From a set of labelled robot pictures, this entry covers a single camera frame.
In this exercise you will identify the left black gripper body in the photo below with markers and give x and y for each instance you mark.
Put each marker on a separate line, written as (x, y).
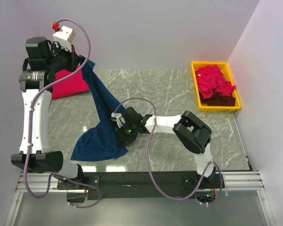
(62, 59)

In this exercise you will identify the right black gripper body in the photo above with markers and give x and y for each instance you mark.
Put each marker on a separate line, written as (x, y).
(127, 132)

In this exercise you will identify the blue t-shirt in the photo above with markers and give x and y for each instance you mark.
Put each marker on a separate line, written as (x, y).
(99, 143)

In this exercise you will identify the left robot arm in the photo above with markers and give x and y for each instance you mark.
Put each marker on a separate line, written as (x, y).
(45, 59)

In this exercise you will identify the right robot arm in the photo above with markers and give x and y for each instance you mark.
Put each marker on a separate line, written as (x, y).
(193, 133)

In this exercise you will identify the folded pink t-shirt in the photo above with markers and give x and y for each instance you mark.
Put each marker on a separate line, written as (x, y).
(72, 86)

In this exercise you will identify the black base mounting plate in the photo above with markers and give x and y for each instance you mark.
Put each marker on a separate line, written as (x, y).
(130, 185)

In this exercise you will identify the dark red t-shirt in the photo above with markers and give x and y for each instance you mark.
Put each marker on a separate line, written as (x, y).
(217, 99)

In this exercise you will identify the crumpled pink t-shirt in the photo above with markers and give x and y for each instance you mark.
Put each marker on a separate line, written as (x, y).
(210, 79)

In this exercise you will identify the yellow plastic bin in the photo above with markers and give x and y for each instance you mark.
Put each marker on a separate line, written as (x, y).
(227, 75)

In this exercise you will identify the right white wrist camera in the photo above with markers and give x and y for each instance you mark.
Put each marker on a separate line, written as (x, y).
(118, 118)

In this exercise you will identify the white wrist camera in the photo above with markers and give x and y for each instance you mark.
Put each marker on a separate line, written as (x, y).
(64, 36)
(118, 118)

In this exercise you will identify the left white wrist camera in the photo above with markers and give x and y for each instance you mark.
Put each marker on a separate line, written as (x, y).
(64, 36)

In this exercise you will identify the aluminium rail frame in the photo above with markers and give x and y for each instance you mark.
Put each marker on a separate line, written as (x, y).
(242, 202)

